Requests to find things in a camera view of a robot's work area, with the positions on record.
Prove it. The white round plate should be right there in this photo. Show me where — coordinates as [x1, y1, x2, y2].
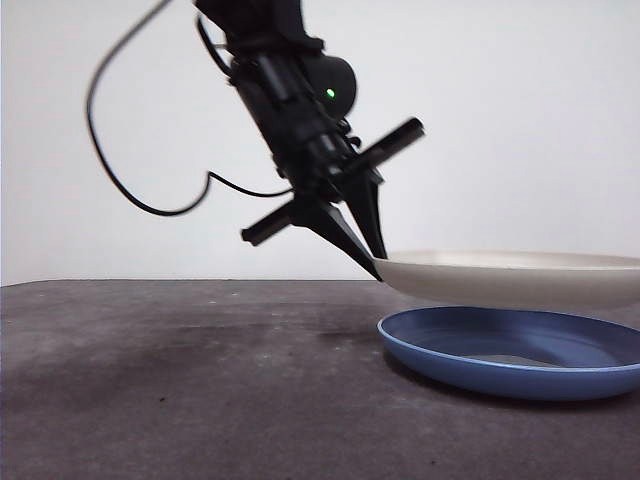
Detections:
[372, 249, 640, 310]

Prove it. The blue round plate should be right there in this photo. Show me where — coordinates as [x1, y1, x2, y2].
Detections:
[377, 306, 640, 402]

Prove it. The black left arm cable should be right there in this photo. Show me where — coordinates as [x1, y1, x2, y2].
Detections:
[85, 0, 294, 217]

